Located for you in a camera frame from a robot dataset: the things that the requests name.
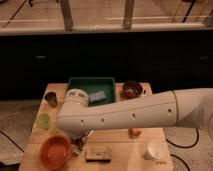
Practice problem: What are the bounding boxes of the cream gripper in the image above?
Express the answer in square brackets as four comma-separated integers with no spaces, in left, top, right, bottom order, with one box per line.
[71,130,93,150]

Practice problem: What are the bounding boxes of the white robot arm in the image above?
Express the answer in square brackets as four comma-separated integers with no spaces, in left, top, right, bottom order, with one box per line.
[56,88,213,142]

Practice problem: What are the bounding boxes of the orange red bowl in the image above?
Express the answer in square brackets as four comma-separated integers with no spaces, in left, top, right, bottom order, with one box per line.
[39,135,70,170]

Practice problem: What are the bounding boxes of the dark maroon bowl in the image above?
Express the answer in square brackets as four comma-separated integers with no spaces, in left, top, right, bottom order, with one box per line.
[122,80,143,99]

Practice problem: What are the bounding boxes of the silver fork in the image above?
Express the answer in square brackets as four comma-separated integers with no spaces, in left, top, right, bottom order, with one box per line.
[72,147,83,157]

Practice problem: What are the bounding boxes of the brown wooden block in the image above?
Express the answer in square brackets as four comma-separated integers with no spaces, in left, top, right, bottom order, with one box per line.
[85,148,111,162]

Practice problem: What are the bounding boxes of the light green cup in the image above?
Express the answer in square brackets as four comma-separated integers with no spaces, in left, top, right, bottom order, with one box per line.
[36,113,51,130]

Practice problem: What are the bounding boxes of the dark metal cup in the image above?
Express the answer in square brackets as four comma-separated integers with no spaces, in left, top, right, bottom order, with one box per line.
[44,92,58,108]

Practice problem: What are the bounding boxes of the grey blue sponge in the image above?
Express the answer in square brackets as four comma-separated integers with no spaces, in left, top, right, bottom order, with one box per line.
[89,91,106,103]

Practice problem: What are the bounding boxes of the orange peach fruit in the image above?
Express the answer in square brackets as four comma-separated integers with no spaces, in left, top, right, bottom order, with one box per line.
[128,128,142,139]

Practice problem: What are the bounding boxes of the green plastic tray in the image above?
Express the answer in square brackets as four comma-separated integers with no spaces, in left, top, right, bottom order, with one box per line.
[67,77,116,106]

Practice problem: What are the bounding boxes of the white plastic cup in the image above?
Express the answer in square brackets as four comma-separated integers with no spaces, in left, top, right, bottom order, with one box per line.
[144,140,166,161]

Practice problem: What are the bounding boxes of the black floor cable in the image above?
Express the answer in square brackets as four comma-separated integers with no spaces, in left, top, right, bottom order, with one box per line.
[165,129,200,149]

